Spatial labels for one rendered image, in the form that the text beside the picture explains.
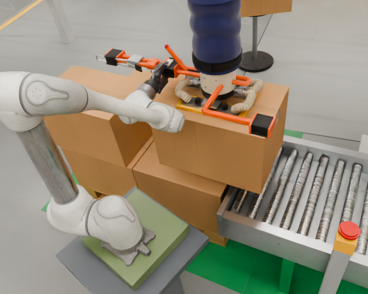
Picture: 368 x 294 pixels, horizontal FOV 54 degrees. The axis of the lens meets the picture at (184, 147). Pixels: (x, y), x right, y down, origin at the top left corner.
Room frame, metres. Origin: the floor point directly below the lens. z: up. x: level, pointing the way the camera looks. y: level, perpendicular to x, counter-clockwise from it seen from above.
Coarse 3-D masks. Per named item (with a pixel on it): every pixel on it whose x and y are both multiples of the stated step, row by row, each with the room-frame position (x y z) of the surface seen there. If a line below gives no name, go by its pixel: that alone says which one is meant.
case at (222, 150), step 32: (160, 96) 1.53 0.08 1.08; (256, 96) 1.40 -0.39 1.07; (288, 96) 1.43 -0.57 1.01; (192, 128) 1.30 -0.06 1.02; (224, 128) 1.21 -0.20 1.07; (160, 160) 1.43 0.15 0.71; (192, 160) 1.31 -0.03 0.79; (224, 160) 1.21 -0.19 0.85; (256, 160) 1.12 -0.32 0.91; (256, 192) 1.12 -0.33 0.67
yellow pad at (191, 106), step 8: (192, 96) 1.46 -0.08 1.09; (176, 104) 1.41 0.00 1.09; (184, 104) 1.40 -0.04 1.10; (192, 104) 1.39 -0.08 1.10; (200, 104) 1.38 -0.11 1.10; (224, 104) 1.32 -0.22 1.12; (232, 104) 1.34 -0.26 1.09; (200, 112) 1.33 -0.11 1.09; (224, 112) 1.29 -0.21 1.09; (240, 112) 1.28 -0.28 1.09
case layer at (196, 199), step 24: (144, 72) 2.64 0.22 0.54; (72, 168) 1.88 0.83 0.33; (96, 168) 1.74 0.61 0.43; (120, 168) 1.61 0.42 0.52; (144, 168) 1.55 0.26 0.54; (168, 168) 1.51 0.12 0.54; (120, 192) 1.66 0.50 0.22; (144, 192) 1.54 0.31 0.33; (168, 192) 1.43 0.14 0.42; (192, 192) 1.33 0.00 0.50; (216, 192) 1.26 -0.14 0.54; (192, 216) 1.35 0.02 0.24; (216, 216) 1.25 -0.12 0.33
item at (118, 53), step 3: (111, 48) 1.82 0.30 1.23; (108, 51) 1.79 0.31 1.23; (111, 51) 1.78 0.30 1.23; (114, 51) 1.78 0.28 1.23; (117, 51) 1.77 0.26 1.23; (120, 51) 1.77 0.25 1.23; (123, 51) 1.77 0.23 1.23; (105, 54) 1.76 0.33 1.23; (108, 54) 1.76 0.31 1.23; (111, 54) 1.75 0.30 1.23; (114, 54) 1.75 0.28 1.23; (117, 54) 1.74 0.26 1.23; (120, 54) 1.75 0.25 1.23; (117, 57) 1.72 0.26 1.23; (120, 57) 1.74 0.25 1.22; (117, 60) 1.72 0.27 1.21; (120, 63) 1.73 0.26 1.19
